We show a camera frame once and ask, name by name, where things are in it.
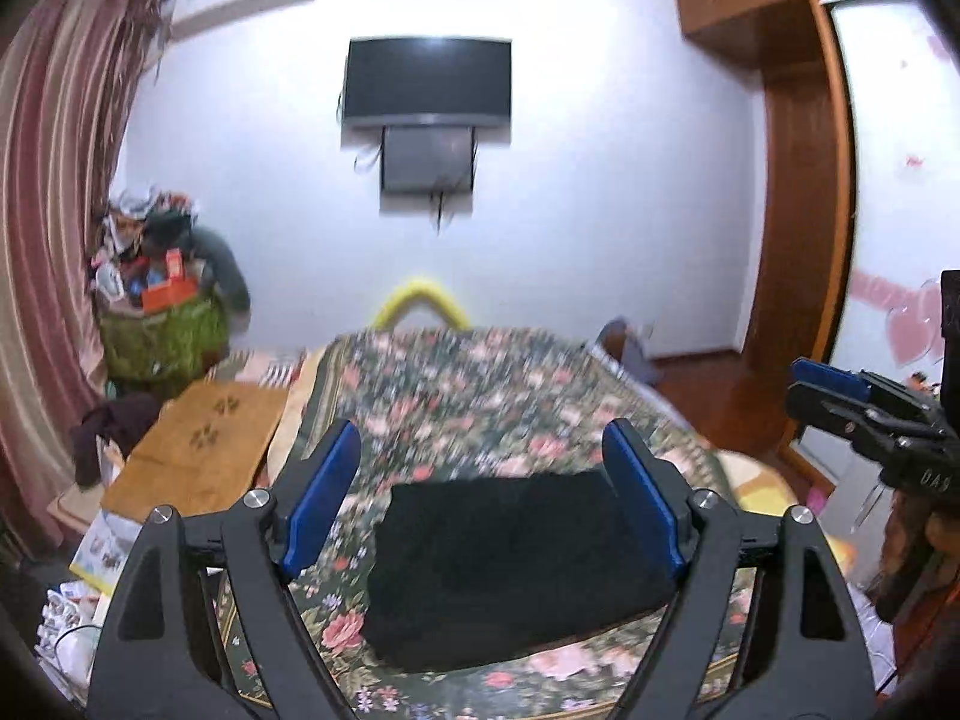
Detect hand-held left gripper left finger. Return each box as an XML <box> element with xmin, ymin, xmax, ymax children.
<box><xmin>86</xmin><ymin>418</ymin><xmax>362</xmax><ymax>720</ymax></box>

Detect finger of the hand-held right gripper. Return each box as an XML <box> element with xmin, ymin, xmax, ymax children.
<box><xmin>791</xmin><ymin>358</ymin><xmax>935</xmax><ymax>425</ymax></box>
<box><xmin>784</xmin><ymin>382</ymin><xmax>938</xmax><ymax>466</ymax></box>

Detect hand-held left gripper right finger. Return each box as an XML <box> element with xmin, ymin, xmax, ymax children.
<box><xmin>602</xmin><ymin>418</ymin><xmax>878</xmax><ymax>720</ymax></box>

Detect black cloth garment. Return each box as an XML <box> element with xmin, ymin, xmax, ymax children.
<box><xmin>364</xmin><ymin>471</ymin><xmax>676</xmax><ymax>672</ymax></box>

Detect person's right forearm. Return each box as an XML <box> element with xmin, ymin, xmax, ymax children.
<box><xmin>874</xmin><ymin>491</ymin><xmax>960</xmax><ymax>623</ymax></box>

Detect pink heart sticker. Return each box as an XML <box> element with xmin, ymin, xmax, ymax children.
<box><xmin>851</xmin><ymin>270</ymin><xmax>946</xmax><ymax>361</ymax></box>

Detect brown cardboard box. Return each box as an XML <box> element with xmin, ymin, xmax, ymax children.
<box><xmin>101</xmin><ymin>379</ymin><xmax>293</xmax><ymax>522</ymax></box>

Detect blue grey backpack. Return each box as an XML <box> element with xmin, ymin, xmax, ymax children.
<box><xmin>600</xmin><ymin>317</ymin><xmax>665</xmax><ymax>383</ymax></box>

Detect wooden wardrobe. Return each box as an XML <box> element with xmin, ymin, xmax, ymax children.
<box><xmin>673</xmin><ymin>0</ymin><xmax>960</xmax><ymax>481</ymax></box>

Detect dark floral blanket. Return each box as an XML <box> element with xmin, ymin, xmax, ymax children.
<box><xmin>214</xmin><ymin>326</ymin><xmax>758</xmax><ymax>713</ymax></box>

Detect dark brown cloth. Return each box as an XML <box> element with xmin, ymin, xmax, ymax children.
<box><xmin>71</xmin><ymin>394</ymin><xmax>162</xmax><ymax>488</ymax></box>

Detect green fabric bag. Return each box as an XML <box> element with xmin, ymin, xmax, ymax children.
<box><xmin>101</xmin><ymin>292</ymin><xmax>230</xmax><ymax>391</ymax></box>

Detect illustrated magazine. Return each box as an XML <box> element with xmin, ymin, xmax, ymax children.
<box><xmin>69</xmin><ymin>510</ymin><xmax>143</xmax><ymax>593</ymax></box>

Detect orange box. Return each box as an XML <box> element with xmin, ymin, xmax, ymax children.
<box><xmin>141</xmin><ymin>277</ymin><xmax>197</xmax><ymax>312</ymax></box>

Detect white plastic packets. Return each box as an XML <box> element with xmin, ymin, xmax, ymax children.
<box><xmin>34</xmin><ymin>589</ymin><xmax>102</xmax><ymax>668</ymax></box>

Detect pile of household clutter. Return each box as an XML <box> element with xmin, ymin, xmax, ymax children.
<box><xmin>90</xmin><ymin>184</ymin><xmax>200</xmax><ymax>308</ymax></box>

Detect pink striped curtain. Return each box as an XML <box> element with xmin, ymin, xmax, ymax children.
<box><xmin>0</xmin><ymin>0</ymin><xmax>170</xmax><ymax>541</ymax></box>

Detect yellow padded bed rail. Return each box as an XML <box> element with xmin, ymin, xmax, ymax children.
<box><xmin>371</xmin><ymin>277</ymin><xmax>473</xmax><ymax>331</ymax></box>

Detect black wall television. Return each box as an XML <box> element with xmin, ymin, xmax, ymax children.
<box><xmin>345</xmin><ymin>36</ymin><xmax>513</xmax><ymax>128</ymax></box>

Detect white wall air conditioner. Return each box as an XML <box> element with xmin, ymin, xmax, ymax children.
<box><xmin>169</xmin><ymin>0</ymin><xmax>316</xmax><ymax>38</ymax></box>

